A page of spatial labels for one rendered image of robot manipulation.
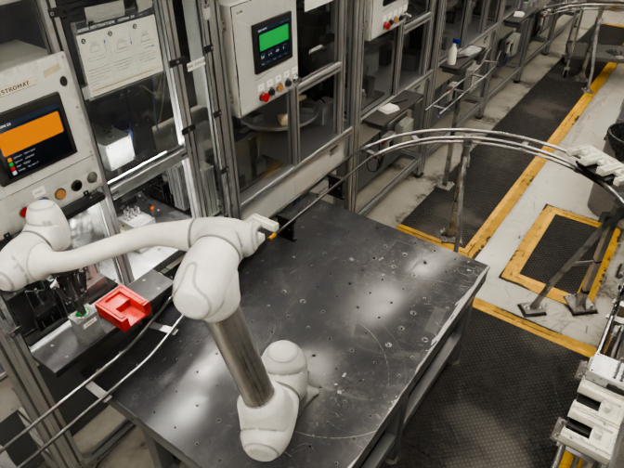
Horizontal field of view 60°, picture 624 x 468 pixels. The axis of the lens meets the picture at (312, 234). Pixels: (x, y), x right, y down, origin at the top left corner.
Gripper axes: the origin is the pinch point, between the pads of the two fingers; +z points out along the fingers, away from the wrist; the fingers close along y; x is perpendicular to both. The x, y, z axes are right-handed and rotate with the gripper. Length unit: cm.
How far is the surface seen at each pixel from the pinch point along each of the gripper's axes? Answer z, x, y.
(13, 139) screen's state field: -59, -7, -3
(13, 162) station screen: -53, -7, 0
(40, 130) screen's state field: -58, -7, -11
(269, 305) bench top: 39, 27, -65
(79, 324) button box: 4.6, 2.9, 3.5
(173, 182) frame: 0, -32, -72
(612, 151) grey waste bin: 55, 115, -324
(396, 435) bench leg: 81, 92, -67
